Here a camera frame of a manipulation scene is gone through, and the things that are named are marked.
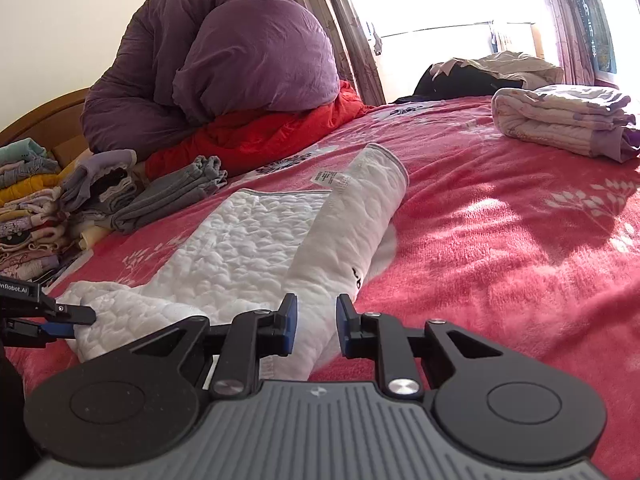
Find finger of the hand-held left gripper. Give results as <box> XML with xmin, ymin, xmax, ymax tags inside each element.
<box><xmin>7</xmin><ymin>320</ymin><xmax>76</xmax><ymax>347</ymax></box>
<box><xmin>52</xmin><ymin>304</ymin><xmax>97</xmax><ymax>324</ymax></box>

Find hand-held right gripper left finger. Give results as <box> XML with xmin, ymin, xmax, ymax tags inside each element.
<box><xmin>107</xmin><ymin>293</ymin><xmax>300</xmax><ymax>400</ymax></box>

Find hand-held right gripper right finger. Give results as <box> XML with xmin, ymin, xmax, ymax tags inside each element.
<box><xmin>336</xmin><ymin>293</ymin><xmax>506</xmax><ymax>398</ymax></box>

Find white quilted pants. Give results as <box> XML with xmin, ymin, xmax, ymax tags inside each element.
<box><xmin>57</xmin><ymin>142</ymin><xmax>411</xmax><ymax>381</ymax></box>

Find stack of folded clothes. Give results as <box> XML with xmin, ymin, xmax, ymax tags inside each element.
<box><xmin>0</xmin><ymin>140</ymin><xmax>96</xmax><ymax>286</ymax></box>

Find beige and black clothes pile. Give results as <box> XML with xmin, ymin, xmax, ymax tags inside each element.
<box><xmin>395</xmin><ymin>52</ymin><xmax>566</xmax><ymax>106</ymax></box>

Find lilac grey garment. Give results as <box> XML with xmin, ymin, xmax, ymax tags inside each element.
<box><xmin>60</xmin><ymin>149</ymin><xmax>138</xmax><ymax>213</ymax></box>

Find grey folded pants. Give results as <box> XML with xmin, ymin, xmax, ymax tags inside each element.
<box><xmin>107</xmin><ymin>155</ymin><xmax>228</xmax><ymax>233</ymax></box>

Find red floral blanket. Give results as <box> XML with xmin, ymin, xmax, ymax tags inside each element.
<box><xmin>0</xmin><ymin>95</ymin><xmax>640</xmax><ymax>411</ymax></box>

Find wooden headboard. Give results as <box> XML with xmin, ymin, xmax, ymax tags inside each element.
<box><xmin>0</xmin><ymin>87</ymin><xmax>93</xmax><ymax>171</ymax></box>

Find red quilt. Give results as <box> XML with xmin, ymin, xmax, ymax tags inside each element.
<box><xmin>145</xmin><ymin>80</ymin><xmax>368</xmax><ymax>181</ymax></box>

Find purple duvet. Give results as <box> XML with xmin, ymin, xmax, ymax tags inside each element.
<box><xmin>80</xmin><ymin>0</ymin><xmax>342</xmax><ymax>166</ymax></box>

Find pale pink folded garment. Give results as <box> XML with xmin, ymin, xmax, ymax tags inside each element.
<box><xmin>491</xmin><ymin>86</ymin><xmax>640</xmax><ymax>163</ymax></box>

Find brown striped curtain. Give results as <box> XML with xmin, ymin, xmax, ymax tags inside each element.
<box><xmin>250</xmin><ymin>0</ymin><xmax>386</xmax><ymax>106</ymax></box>
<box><xmin>530</xmin><ymin>0</ymin><xmax>598</xmax><ymax>83</ymax></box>

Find wall poster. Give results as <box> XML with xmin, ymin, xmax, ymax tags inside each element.
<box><xmin>562</xmin><ymin>0</ymin><xmax>618</xmax><ymax>78</ymax></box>

